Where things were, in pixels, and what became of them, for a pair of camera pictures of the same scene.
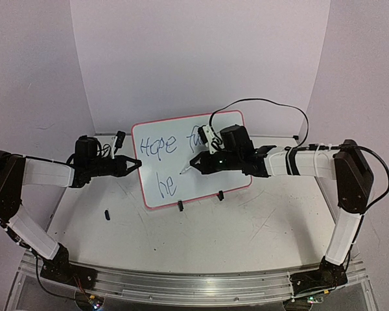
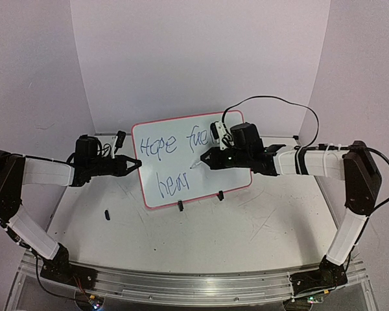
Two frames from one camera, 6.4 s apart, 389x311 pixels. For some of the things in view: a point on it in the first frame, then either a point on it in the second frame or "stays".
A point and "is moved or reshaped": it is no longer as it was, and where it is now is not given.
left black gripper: [121, 166] stays
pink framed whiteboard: [165, 147] stays
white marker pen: [185, 170] is moved or reshaped
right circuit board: [314, 299] stays
